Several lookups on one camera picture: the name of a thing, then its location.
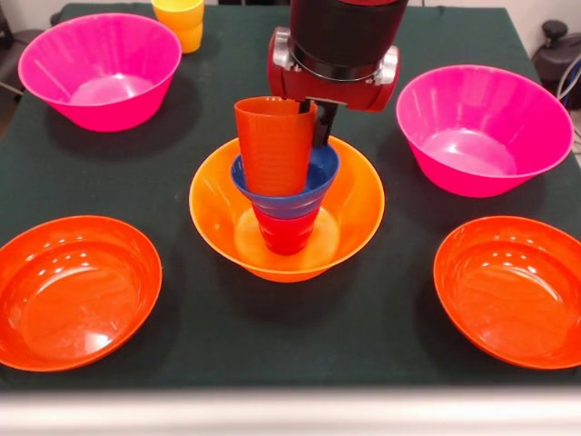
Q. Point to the red shallow bowl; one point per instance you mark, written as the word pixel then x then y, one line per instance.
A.
pixel 513 295
pixel 72 295

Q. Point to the yellow plastic cup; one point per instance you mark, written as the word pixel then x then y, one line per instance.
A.
pixel 179 27

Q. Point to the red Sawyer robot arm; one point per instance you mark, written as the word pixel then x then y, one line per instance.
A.
pixel 345 36

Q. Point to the orange large bowl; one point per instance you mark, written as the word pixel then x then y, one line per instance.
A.
pixel 213 204

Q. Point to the blue small bowl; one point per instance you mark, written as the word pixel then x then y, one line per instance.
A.
pixel 324 168

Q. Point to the pink large bowl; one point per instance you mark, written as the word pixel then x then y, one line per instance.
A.
pixel 100 59
pixel 476 136

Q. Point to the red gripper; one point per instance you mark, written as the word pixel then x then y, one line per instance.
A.
pixel 336 93

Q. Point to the crimson plastic cup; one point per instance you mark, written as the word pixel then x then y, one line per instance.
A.
pixel 286 234

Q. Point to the black pedestal foot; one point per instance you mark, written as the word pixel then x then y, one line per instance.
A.
pixel 6 32
pixel 551 59

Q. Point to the red-orange plastic cup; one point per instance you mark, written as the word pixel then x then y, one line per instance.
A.
pixel 274 150

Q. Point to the dark green tablecloth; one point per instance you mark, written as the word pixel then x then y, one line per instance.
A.
pixel 295 340

